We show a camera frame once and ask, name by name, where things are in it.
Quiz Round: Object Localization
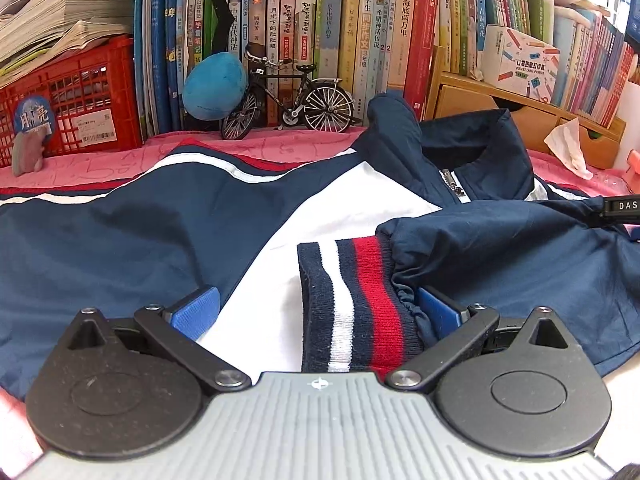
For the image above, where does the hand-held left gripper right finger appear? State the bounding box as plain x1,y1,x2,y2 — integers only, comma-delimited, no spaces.
385,288,573,393

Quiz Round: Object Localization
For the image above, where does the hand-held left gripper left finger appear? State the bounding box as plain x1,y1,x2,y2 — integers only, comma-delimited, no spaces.
67,286,252,394

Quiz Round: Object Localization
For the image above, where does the navy and white jacket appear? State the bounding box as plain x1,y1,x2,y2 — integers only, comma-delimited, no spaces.
0,92,640,401

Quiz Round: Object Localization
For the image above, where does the clear plastic bag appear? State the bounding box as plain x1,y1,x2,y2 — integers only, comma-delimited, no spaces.
592,170,632,197

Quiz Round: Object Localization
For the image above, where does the pink picture box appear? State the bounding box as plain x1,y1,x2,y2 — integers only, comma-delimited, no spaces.
625,150,640,192

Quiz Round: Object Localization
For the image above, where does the crumpled white tissue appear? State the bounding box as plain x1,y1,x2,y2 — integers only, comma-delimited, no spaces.
544,119,594,179

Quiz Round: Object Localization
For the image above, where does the wooden drawer organizer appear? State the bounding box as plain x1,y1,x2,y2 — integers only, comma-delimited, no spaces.
427,45,628,171

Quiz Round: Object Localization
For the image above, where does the row of slim colourful books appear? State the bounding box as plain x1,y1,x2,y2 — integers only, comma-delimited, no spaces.
440,0,640,128

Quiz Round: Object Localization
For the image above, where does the white pencil-print box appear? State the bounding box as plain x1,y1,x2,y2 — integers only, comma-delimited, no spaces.
482,25,561,106

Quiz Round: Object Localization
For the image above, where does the pink rabbit-print blanket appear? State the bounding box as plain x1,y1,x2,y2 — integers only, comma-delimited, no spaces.
0,125,640,466

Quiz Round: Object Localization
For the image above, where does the blue plush ball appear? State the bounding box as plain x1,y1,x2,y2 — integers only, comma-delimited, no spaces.
182,52,248,121

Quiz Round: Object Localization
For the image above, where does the small grey plush toy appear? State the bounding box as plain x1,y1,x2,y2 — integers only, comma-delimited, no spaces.
12,130,47,177

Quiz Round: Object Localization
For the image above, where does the black model bicycle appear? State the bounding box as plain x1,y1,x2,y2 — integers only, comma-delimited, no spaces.
220,44,361,141

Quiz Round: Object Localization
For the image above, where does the red plastic crate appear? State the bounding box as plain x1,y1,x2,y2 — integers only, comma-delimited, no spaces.
0,35,146,168

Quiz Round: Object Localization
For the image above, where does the row of thin blue booklets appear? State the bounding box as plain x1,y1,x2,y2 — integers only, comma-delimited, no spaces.
134,0,211,136

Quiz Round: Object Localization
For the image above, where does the row of colourful storybooks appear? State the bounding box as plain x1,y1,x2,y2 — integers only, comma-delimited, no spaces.
200,0,441,128

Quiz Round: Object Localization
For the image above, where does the stack of paper workbooks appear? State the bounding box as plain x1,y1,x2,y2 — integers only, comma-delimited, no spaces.
0,0,137,87

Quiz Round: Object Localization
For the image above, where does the black hanging strap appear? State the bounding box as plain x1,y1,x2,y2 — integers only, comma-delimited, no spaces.
209,0,242,57

